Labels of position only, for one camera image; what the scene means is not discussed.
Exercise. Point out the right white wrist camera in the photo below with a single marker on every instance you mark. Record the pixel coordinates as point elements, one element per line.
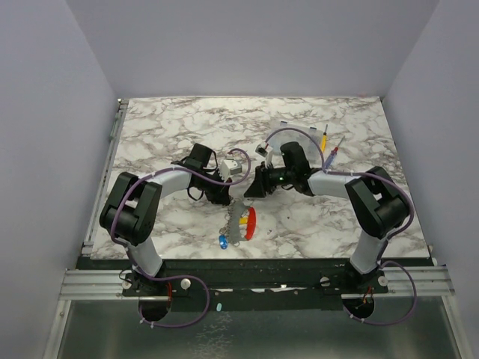
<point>266,153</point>

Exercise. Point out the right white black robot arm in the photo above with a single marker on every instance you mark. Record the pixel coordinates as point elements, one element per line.
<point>380,206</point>

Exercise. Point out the aluminium rail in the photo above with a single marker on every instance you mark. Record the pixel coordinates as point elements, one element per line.
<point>90,285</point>
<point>88,242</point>

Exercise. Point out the aluminium front rail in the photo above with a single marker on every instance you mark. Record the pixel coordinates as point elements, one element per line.
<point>90,285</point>

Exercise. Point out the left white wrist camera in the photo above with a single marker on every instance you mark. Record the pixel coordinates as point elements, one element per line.
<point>229,168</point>

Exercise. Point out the clear plastic organizer box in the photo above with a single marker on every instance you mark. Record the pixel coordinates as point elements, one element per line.
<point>306,143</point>

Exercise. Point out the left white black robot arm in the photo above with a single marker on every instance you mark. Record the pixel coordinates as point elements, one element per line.
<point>131,208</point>

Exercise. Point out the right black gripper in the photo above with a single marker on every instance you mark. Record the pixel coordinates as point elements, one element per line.
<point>263,182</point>

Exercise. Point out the blue key tag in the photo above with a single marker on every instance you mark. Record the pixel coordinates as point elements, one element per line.
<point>223,242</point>

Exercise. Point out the metal key organizer red handle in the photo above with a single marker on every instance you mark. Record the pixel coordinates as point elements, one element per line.
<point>241,223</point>

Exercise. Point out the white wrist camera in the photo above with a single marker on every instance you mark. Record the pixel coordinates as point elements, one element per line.
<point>266,153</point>
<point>229,168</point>

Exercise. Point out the yellow handled screwdriver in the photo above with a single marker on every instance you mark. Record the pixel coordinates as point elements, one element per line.
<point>324,139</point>

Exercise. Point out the blue red handled screwdriver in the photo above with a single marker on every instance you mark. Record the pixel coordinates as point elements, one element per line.
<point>331,157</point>

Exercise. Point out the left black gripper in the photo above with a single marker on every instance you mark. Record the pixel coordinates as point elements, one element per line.
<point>221,196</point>

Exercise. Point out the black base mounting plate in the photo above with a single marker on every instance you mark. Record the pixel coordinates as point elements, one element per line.
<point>245,285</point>

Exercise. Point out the aluminium left side rail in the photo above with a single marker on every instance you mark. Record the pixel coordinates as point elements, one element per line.
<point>88,242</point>

